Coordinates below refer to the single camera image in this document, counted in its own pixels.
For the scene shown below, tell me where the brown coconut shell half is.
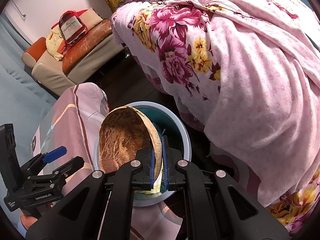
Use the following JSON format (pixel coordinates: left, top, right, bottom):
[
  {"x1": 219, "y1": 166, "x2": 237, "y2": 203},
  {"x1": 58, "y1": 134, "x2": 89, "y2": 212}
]
[{"x1": 99, "y1": 105, "x2": 162, "y2": 179}]

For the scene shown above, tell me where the pink grey checked bedsheet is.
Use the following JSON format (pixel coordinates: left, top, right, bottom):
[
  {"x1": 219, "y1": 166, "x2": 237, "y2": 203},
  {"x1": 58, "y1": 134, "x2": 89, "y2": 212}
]
[{"x1": 31, "y1": 83, "x2": 183, "y2": 239}]

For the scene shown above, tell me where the pink floral blanket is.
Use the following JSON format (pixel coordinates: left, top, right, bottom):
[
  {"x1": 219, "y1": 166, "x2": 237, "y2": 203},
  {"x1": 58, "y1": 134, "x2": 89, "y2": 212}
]
[{"x1": 112, "y1": 0, "x2": 319, "y2": 237}]

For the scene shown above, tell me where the cream yellow bag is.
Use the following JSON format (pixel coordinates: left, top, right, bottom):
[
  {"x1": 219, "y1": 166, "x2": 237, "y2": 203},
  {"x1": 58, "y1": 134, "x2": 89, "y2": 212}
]
[{"x1": 46, "y1": 25, "x2": 66, "y2": 61}]

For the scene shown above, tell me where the left hand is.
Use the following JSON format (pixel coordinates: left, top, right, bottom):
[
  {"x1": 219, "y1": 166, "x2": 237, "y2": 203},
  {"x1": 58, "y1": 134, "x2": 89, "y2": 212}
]
[{"x1": 20, "y1": 212, "x2": 37, "y2": 230}]

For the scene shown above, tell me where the beige armchair orange cushion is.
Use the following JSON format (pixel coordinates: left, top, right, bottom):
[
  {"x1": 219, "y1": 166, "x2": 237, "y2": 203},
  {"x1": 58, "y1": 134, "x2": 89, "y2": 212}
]
[{"x1": 22, "y1": 20, "x2": 123, "y2": 95}]

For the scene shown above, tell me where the red Hennessy gift bag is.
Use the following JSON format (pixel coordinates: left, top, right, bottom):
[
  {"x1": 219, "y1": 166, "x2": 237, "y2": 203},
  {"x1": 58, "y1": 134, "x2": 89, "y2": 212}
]
[{"x1": 52, "y1": 10, "x2": 88, "y2": 46}]

